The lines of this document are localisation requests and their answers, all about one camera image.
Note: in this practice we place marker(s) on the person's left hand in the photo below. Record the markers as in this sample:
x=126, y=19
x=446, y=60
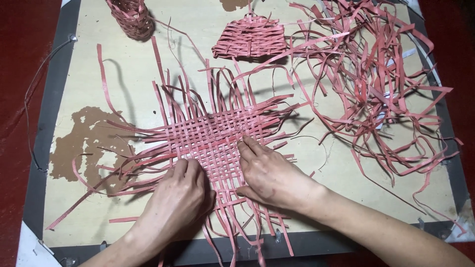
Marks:
x=178, y=204

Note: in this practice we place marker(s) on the person's right hand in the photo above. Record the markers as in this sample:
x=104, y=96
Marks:
x=278, y=181

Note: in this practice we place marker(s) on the small metal clip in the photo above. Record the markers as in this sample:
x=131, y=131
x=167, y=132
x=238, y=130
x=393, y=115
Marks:
x=103, y=245
x=72, y=37
x=421, y=223
x=278, y=236

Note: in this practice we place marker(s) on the white corner sheet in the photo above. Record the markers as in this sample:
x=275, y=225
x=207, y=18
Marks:
x=33, y=248
x=464, y=226

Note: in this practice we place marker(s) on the wooden board with grey frame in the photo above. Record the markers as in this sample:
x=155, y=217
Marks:
x=111, y=74

